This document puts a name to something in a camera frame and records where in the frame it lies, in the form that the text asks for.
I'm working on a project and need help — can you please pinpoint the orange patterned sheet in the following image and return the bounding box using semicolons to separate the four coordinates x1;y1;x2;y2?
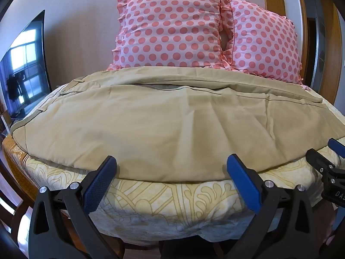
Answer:
2;134;31;171

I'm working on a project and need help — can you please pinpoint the large pink polka dot pillow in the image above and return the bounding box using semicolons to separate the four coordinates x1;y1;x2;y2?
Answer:
108;0;235;71

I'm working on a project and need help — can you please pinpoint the dark wooden chair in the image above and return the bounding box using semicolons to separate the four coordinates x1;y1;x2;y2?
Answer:
0;151;37;238

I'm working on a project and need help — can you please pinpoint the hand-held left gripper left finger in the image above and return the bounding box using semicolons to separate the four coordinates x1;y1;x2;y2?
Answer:
28;155;128;259

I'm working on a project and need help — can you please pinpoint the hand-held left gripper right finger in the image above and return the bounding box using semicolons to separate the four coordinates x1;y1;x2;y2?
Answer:
224;154;322;259

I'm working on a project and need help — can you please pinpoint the black flat screen television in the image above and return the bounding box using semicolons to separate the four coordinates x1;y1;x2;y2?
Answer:
0;9;52;120

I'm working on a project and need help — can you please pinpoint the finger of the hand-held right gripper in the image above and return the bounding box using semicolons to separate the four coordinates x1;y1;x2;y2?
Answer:
327;137;345;159
306;148;338;174

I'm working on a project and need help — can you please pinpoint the small pink polka dot pillow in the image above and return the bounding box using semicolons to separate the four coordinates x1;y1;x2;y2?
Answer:
222;0;304;85

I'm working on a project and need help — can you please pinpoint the yellow patterned bedspread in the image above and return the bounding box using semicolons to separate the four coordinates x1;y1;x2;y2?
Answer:
2;85;345;246

